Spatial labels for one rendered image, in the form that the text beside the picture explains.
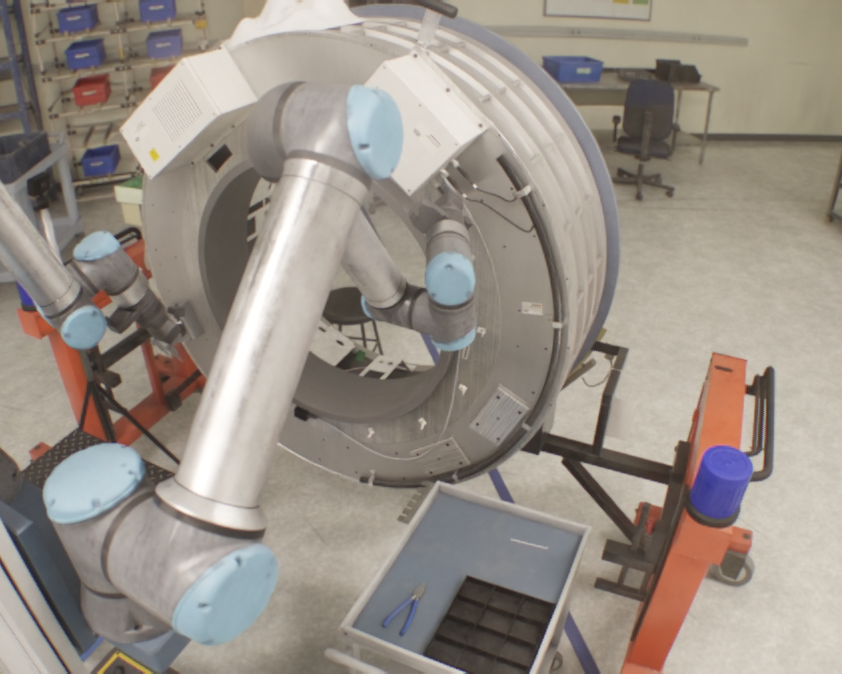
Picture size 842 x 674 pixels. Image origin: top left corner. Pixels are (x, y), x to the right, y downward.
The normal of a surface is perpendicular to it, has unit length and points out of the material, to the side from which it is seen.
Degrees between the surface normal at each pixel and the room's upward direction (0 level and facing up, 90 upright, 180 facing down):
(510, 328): 90
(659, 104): 99
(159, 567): 47
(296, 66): 90
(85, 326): 94
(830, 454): 0
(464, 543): 0
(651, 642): 90
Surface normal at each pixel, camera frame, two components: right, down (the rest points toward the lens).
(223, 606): 0.84, 0.34
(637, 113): -0.29, 0.63
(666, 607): -0.43, 0.47
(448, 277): 0.00, 0.57
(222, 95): 0.74, -0.30
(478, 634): 0.00, -0.85
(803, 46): 0.25, 0.51
